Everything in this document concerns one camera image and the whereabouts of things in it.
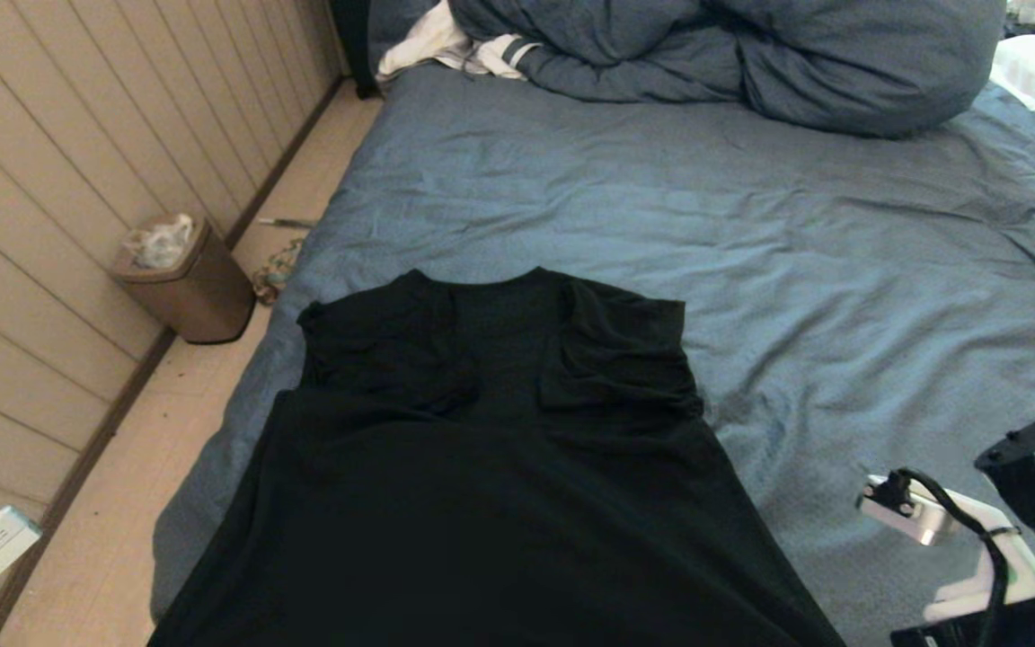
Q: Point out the thin dark pen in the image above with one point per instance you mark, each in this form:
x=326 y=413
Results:
x=288 y=223

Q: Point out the black printed t-shirt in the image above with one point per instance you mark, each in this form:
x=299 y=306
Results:
x=482 y=503

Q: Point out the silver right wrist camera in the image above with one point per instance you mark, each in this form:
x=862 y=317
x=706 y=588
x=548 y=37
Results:
x=949 y=539

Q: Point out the clear plastic bin bag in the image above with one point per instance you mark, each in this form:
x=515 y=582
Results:
x=160 y=244

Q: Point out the white striped garment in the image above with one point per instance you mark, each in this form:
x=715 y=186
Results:
x=428 y=45

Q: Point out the black bedside furniture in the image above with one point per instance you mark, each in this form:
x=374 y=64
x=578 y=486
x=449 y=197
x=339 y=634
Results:
x=354 y=45

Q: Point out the blue bunched duvet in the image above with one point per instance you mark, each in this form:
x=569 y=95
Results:
x=751 y=63

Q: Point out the bed with blue sheet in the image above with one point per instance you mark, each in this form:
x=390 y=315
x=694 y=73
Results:
x=841 y=252

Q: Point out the brown trash bin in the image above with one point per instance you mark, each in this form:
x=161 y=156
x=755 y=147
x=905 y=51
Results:
x=203 y=301

